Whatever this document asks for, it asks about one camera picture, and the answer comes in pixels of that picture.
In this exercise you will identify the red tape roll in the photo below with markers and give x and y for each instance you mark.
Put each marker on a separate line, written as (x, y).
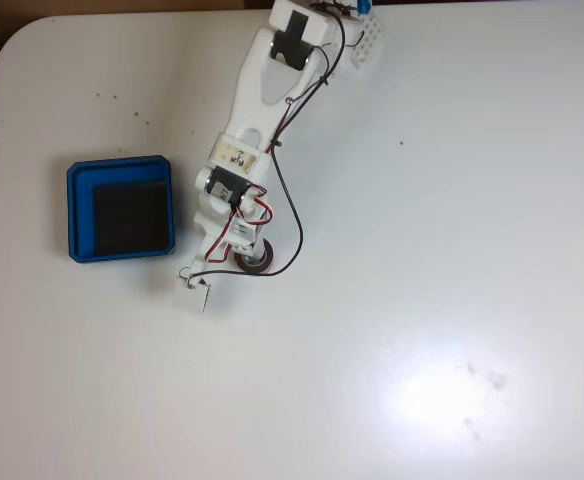
(267, 262)

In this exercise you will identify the blue box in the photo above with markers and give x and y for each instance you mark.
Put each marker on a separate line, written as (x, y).
(79, 215)

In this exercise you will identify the black foam pad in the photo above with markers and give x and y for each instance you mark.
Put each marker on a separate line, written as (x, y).
(132, 215)

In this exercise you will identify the white perforated plate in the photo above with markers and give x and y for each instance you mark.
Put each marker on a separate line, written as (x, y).
(369, 40)

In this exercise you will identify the blue clamp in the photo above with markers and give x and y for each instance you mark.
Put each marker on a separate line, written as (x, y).
(364, 6)

